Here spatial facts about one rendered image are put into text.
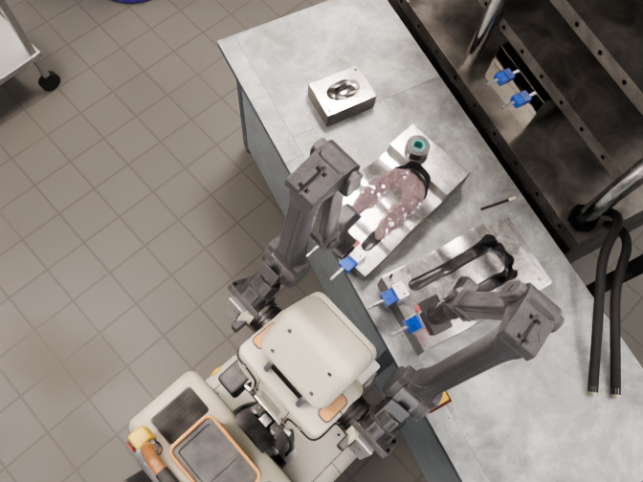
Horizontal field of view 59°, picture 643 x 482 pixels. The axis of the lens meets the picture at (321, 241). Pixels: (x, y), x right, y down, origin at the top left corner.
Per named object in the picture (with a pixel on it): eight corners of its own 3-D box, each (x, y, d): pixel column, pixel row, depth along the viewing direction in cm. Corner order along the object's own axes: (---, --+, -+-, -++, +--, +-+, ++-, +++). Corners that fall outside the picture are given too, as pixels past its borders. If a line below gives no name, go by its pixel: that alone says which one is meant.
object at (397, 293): (370, 317, 175) (372, 313, 170) (362, 303, 176) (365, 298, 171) (406, 298, 178) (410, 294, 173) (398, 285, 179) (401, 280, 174)
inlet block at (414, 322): (391, 343, 168) (398, 341, 163) (384, 328, 169) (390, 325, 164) (427, 325, 173) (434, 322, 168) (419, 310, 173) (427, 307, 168)
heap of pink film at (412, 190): (382, 245, 184) (387, 236, 177) (343, 208, 188) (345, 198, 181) (433, 196, 192) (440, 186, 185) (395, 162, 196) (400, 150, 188)
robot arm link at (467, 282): (448, 296, 143) (474, 318, 143) (471, 263, 147) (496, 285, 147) (428, 305, 154) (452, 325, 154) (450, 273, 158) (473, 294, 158)
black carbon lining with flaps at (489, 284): (429, 326, 175) (436, 318, 166) (403, 281, 179) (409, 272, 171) (520, 277, 182) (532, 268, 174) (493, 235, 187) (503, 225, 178)
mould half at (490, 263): (417, 356, 178) (428, 348, 166) (376, 285, 186) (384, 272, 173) (544, 287, 189) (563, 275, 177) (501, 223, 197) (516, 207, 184)
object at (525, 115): (523, 129, 213) (543, 102, 196) (484, 76, 220) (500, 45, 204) (626, 82, 224) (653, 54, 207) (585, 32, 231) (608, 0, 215)
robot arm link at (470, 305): (509, 299, 105) (553, 337, 105) (527, 275, 106) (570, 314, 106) (436, 299, 147) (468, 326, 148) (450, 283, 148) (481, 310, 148)
